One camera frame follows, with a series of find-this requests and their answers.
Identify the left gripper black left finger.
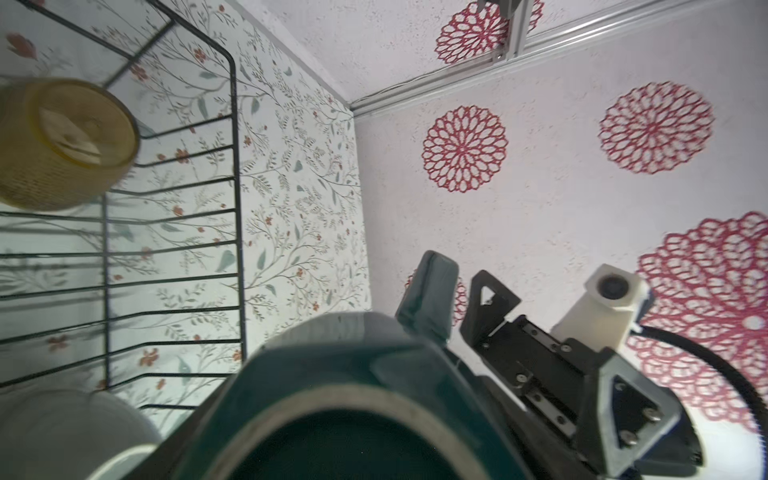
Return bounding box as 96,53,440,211
124,383,232,480

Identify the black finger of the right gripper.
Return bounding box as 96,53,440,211
460,270,522,348
573,348,683,477

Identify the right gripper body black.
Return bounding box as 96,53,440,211
458,314,703,480

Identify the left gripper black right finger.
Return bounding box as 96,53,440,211
478,377,576,479

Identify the grey cream mug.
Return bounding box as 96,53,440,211
1,390,163,479

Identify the dark green mug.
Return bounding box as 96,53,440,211
171,251,526,479

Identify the black wire dish rack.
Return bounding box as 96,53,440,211
1,1,245,422

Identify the yellow ribbed cup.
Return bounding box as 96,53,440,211
1,78,140,212

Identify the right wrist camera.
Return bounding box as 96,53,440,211
551,264,655,352

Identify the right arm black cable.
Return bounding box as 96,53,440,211
629,323,768,457

